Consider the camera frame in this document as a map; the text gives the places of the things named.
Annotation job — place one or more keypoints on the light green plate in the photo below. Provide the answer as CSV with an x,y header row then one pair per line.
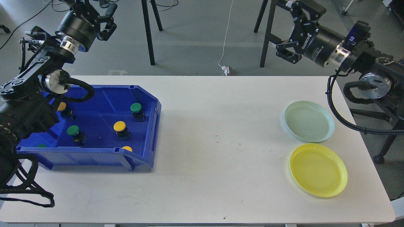
x,y
309,121

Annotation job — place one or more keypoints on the yellow push button back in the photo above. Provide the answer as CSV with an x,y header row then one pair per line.
x,y
65,112

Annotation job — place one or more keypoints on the black left tripod legs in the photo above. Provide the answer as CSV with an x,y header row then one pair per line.
x,y
146,19

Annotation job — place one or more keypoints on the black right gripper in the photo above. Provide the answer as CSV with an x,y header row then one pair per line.
x,y
308,38

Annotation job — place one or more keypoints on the yellow push button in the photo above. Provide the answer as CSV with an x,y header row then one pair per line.
x,y
65,112
121,130
128,148

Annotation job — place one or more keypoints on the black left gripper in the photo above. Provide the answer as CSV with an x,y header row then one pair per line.
x,y
79,23

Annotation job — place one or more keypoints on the yellow plate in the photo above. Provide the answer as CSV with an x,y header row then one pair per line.
x,y
318,170

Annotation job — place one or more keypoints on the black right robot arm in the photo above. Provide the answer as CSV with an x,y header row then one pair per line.
x,y
381,80

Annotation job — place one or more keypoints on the black right tripod legs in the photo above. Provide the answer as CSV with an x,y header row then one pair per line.
x,y
268,27

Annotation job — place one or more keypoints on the green push button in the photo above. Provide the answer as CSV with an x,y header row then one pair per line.
x,y
78,136
137,112

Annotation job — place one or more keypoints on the black tripod legs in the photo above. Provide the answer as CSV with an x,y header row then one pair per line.
x,y
268,27
146,19

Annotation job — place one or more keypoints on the blue plastic bin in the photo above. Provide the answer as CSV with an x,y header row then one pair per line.
x,y
96,118

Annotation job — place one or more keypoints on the yellow push button front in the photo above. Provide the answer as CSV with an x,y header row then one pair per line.
x,y
128,148

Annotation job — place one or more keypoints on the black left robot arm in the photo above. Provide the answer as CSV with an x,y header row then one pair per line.
x,y
31,99

